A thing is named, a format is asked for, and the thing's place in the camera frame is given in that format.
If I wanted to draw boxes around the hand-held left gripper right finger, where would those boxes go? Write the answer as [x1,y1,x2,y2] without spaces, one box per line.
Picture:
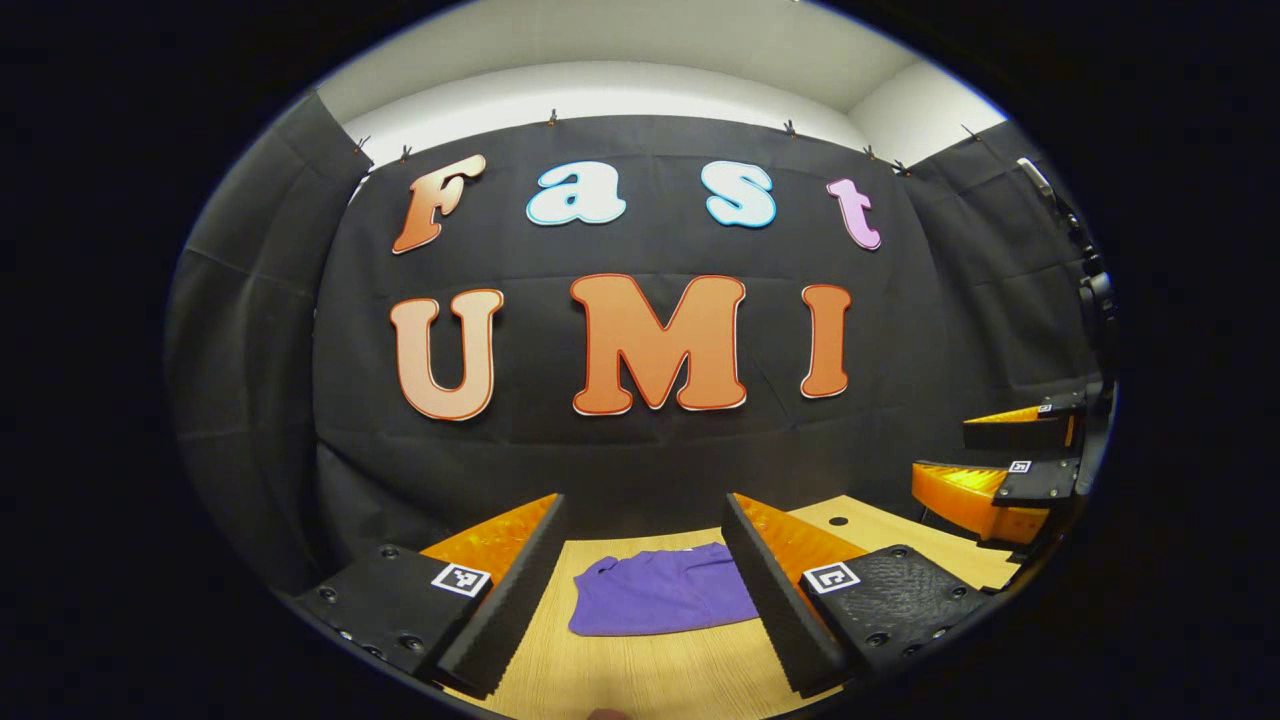
[720,491,996,699]

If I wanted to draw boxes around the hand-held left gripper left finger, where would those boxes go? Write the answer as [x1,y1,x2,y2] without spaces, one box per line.
[290,492,569,699]

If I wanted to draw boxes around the purple shirt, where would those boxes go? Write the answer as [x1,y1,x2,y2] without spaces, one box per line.
[568,542,763,638]

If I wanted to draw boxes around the black backdrop cloth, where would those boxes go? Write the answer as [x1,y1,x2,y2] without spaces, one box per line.
[165,88,1116,601]

